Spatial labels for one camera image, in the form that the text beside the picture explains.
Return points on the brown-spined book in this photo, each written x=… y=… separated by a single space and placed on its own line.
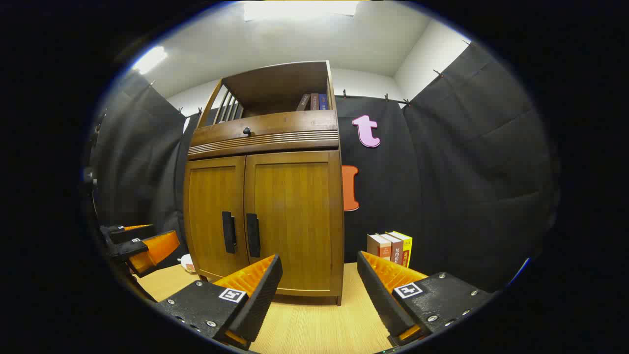
x=396 y=250

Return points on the wooden cabinet door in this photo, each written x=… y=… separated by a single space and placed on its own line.
x=211 y=206
x=295 y=196

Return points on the black backdrop cloth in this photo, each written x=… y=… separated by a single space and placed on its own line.
x=467 y=172

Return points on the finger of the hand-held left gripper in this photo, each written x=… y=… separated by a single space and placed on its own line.
x=157 y=246
x=120 y=233

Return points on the wooden double-door shoe cabinet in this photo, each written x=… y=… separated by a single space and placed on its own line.
x=275 y=83

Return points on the blue book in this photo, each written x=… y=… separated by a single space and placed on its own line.
x=323 y=102

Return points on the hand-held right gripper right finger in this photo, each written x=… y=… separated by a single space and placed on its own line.
x=378 y=300

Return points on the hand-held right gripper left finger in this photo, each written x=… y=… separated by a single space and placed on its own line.
x=260 y=300

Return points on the ceiling light panel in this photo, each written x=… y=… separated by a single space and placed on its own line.
x=149 y=60

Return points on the yellow book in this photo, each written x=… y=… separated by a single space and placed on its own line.
x=406 y=250

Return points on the small white object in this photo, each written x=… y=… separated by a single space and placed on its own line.
x=187 y=263

